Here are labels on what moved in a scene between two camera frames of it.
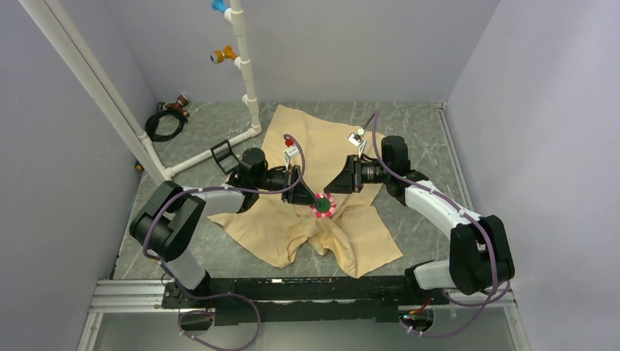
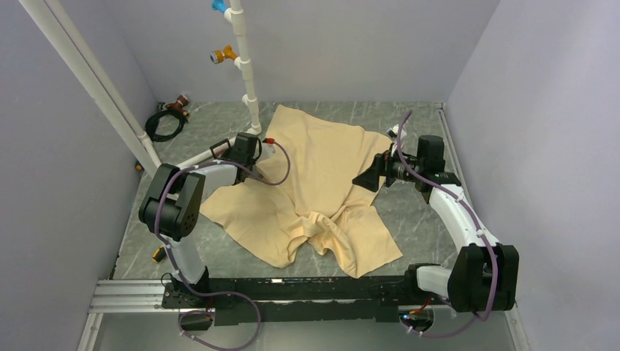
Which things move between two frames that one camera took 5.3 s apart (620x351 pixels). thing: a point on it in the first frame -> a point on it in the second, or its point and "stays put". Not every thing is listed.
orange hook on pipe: [218, 55] stays put
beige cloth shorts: [275, 232] stays put
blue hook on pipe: [218, 5] stays put
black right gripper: [349, 180] -> [382, 164]
